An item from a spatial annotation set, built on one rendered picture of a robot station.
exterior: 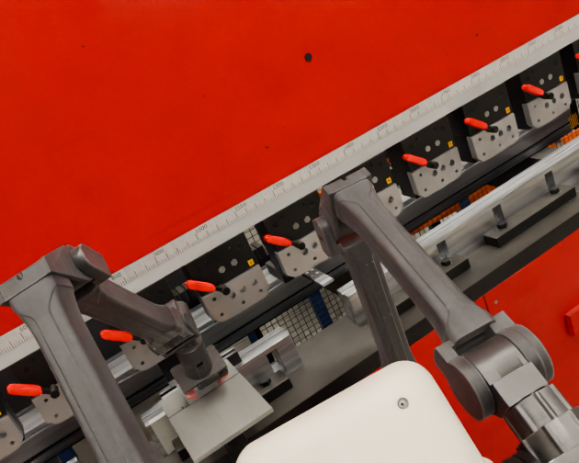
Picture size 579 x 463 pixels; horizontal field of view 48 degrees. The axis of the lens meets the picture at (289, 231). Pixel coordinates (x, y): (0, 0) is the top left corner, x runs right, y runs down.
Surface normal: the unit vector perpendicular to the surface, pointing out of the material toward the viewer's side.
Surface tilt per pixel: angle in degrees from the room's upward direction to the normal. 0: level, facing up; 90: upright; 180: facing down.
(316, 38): 90
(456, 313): 27
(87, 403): 55
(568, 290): 90
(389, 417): 48
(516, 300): 90
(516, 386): 37
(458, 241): 90
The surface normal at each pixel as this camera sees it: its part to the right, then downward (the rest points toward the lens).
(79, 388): -0.15, -0.18
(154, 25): 0.43, 0.20
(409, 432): -0.03, -0.37
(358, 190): -0.16, -0.65
